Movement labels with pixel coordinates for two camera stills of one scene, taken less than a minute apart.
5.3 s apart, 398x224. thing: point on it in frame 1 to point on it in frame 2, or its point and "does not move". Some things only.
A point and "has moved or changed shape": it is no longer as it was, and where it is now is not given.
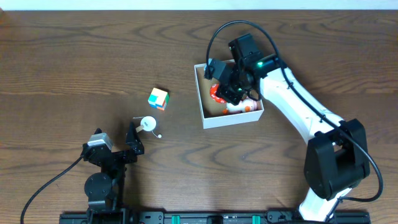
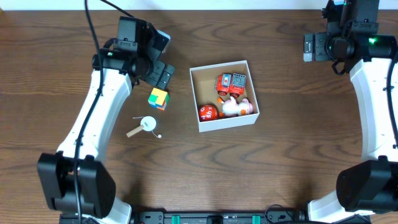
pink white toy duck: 245,105 has moved or changed shape
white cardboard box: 212,111 has moved or changed shape
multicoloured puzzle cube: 158,99 does not move
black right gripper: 224,91 to 321,39
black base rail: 210,217 does not move
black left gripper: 116,156 to 160,73
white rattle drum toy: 148,124 does not move
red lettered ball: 214,94 to 208,112
